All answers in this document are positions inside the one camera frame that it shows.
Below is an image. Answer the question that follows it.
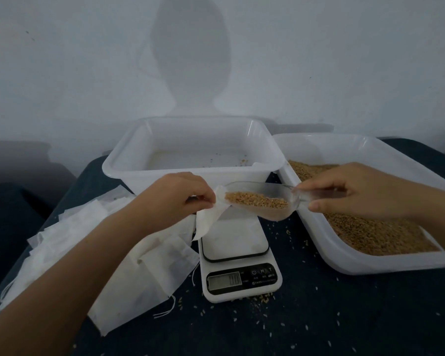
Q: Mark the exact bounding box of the clear plastic scoop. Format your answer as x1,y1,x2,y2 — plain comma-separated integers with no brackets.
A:
222,180,350,222

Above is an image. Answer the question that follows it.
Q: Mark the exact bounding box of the pile of white bags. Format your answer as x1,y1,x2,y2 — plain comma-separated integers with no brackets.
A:
0,185,201,337

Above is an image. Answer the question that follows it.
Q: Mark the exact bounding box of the person's left forearm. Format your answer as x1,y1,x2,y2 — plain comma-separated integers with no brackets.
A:
0,210,163,356

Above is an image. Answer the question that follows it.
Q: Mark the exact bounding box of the person's left hand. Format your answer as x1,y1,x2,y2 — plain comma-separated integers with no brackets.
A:
128,172,218,237

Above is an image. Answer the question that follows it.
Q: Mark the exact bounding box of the white tray of grain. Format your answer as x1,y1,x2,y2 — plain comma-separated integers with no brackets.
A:
273,133,445,275

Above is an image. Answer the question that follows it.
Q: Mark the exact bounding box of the dark blue tablecloth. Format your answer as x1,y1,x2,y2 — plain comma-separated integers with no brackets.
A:
0,181,44,301
0,137,445,356

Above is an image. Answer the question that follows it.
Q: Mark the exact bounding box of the white digital kitchen scale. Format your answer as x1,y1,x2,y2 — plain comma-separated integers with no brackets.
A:
199,215,283,304

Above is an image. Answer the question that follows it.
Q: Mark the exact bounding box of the brown grain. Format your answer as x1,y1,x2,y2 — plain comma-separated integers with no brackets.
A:
226,161,440,257

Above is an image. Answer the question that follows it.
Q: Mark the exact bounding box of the white plastic tub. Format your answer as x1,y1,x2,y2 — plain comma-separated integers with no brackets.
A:
101,116,288,196

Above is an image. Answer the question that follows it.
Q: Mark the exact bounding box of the white mesh bag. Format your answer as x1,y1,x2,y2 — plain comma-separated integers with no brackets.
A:
194,185,231,242

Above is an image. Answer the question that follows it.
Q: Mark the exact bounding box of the person's right hand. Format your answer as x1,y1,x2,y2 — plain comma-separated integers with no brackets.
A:
292,162,403,223

